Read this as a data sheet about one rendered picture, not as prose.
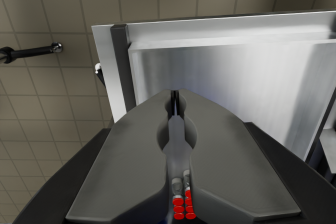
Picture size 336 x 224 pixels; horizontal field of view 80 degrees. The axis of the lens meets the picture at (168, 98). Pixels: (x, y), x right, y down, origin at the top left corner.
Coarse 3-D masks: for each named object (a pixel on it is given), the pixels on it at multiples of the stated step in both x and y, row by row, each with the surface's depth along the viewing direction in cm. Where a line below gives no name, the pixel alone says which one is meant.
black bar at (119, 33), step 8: (120, 24) 25; (112, 32) 24; (120, 32) 24; (128, 32) 26; (112, 40) 25; (120, 40) 25; (128, 40) 26; (120, 48) 25; (120, 56) 26; (128, 56) 26; (120, 64) 26; (128, 64) 26; (120, 72) 27; (128, 72) 27; (120, 80) 27; (128, 80) 27; (128, 88) 28; (128, 96) 29; (128, 104) 29
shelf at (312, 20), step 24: (96, 24) 26; (144, 24) 26; (168, 24) 26; (192, 24) 26; (216, 24) 26; (240, 24) 26; (264, 24) 26; (288, 24) 26; (312, 24) 26; (96, 48) 27; (120, 96) 31; (168, 216) 47
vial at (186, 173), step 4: (184, 172) 38; (188, 172) 38; (184, 176) 38; (188, 176) 37; (184, 180) 37; (188, 180) 36; (184, 184) 37; (188, 184) 36; (184, 188) 37; (188, 188) 35; (188, 192) 35; (188, 196) 36
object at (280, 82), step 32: (320, 32) 26; (160, 64) 28; (192, 64) 28; (224, 64) 28; (256, 64) 28; (288, 64) 28; (320, 64) 28; (224, 96) 31; (256, 96) 31; (288, 96) 31; (320, 96) 28; (288, 128) 34
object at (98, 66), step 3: (99, 63) 120; (96, 66) 121; (99, 66) 121; (96, 69) 122; (99, 69) 116; (96, 72) 116; (99, 72) 116; (99, 75) 116; (102, 75) 116; (99, 78) 117; (102, 78) 116; (102, 81) 116; (105, 87) 117
